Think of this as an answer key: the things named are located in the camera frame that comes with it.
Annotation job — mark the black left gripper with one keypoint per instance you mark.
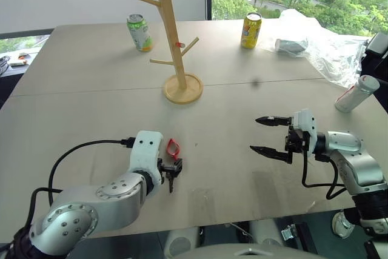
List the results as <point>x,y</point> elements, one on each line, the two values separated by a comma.
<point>166,168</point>

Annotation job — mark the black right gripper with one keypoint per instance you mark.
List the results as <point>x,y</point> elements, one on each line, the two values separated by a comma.
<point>295,142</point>

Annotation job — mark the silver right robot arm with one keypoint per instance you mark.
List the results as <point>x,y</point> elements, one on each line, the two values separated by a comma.
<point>360,168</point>

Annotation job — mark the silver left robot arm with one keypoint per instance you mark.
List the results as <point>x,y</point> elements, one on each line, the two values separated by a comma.
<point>115,198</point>

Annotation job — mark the wooden tree stand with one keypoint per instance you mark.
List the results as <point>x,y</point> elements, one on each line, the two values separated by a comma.
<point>174,59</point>

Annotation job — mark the white rounded shape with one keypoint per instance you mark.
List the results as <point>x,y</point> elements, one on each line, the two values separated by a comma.
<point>182,240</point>

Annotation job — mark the white bottle with red label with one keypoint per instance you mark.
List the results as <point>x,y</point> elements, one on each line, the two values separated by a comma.
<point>354,93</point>

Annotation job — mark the silver metal clamp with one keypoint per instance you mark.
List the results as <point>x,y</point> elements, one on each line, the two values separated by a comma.
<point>289,231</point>

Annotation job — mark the clear plastic bag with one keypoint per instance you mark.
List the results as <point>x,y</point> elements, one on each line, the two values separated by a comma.
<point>330,49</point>

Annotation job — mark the grey rounded robot torso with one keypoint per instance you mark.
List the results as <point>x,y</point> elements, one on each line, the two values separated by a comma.
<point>248,253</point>

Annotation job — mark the yellow drink can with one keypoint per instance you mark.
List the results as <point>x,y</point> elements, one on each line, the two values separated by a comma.
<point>251,31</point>

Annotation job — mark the white shoe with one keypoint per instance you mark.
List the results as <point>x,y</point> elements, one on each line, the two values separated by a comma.
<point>342,224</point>

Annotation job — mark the small red tag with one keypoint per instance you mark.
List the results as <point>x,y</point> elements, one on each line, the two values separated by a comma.
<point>180,44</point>

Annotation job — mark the green drink can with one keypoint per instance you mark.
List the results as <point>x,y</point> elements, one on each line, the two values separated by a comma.
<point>140,33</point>

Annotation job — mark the white and orange tool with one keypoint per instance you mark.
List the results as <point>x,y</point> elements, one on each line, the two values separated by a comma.
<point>18,60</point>

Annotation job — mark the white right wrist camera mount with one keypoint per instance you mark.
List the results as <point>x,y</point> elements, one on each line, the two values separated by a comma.
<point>304,119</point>

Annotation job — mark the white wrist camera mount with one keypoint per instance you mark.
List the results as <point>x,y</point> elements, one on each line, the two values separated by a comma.
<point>304,119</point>
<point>145,153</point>

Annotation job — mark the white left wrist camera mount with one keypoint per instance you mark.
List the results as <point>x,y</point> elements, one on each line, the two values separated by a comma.
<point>145,153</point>

